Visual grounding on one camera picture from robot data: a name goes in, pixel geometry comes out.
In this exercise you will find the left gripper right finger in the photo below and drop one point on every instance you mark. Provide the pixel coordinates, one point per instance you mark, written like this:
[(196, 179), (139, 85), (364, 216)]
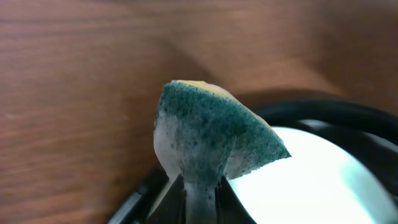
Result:
[(229, 210)]

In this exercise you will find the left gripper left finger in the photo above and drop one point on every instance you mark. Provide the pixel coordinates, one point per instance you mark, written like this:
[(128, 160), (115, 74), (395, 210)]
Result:
[(171, 209)]

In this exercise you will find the green yellow sponge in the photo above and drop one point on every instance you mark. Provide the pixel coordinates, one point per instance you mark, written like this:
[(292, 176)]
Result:
[(203, 134)]

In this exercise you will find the mint plate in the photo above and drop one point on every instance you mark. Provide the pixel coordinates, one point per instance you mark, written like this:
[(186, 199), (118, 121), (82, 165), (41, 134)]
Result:
[(319, 183)]

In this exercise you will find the black round tray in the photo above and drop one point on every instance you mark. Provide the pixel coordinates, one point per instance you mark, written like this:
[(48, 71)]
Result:
[(368, 134)]

